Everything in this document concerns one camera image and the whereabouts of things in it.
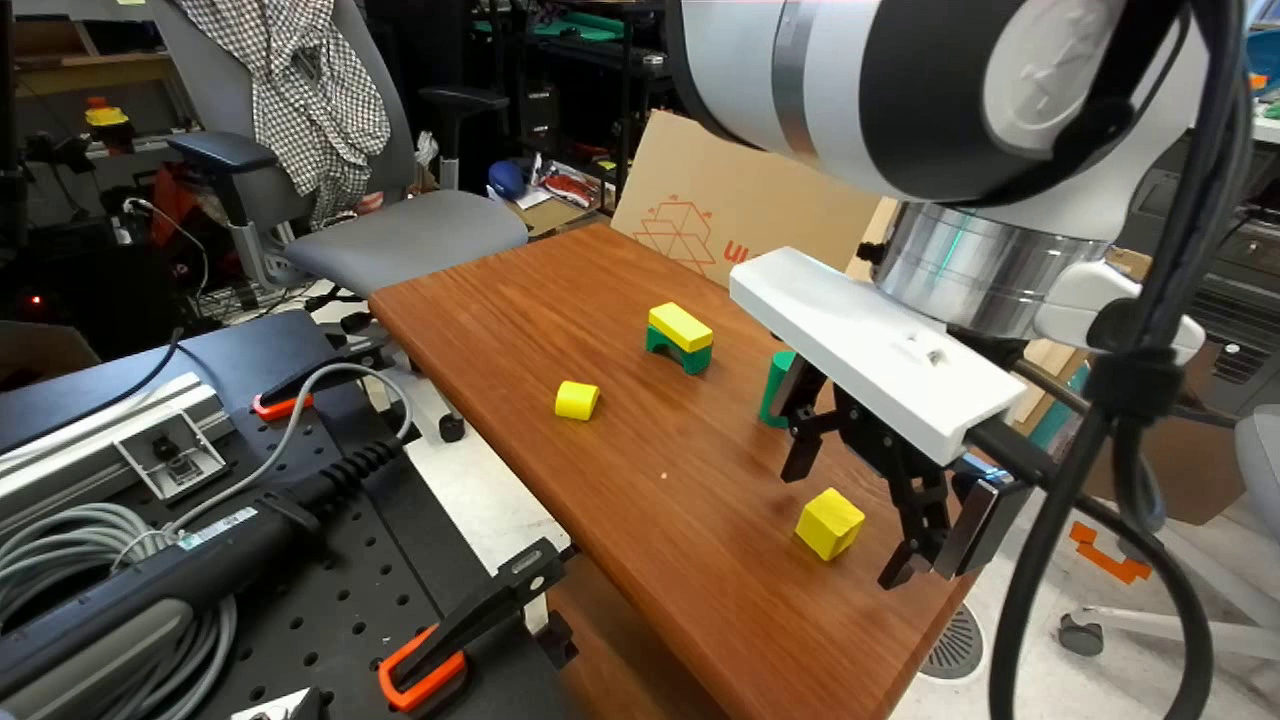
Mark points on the green arch block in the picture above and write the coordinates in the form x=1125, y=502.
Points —
x=697, y=363

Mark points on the checkered cloth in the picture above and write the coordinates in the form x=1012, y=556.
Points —
x=301, y=95

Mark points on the gray office chair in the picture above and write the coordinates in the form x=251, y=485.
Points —
x=403, y=236

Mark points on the small yellow cube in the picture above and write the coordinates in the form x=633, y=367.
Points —
x=577, y=401

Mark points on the yellow rectangular block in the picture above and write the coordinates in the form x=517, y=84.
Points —
x=683, y=324

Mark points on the orange floor bracket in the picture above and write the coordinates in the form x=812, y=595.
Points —
x=1108, y=556

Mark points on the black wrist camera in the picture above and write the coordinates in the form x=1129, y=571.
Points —
x=990, y=515

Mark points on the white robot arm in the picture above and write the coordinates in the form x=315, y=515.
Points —
x=907, y=81

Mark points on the aluminium rail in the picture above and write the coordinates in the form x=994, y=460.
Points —
x=82, y=435

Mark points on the brown cardboard sheet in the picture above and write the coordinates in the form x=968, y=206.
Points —
x=723, y=194

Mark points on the white camera mounting plate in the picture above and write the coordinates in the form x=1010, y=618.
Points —
x=867, y=342

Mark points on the black perforated board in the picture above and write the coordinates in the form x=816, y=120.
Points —
x=361, y=585

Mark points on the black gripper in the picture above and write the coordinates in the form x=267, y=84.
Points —
x=890, y=446

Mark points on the gray chair base with casters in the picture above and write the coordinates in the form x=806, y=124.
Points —
x=1243, y=634

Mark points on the teal plastic item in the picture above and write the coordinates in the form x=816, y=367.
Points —
x=1057, y=426

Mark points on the green cylinder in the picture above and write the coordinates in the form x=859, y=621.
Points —
x=776, y=393

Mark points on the brown cardboard box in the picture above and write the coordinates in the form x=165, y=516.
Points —
x=1187, y=464

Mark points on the round floor drain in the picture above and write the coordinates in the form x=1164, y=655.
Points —
x=952, y=647

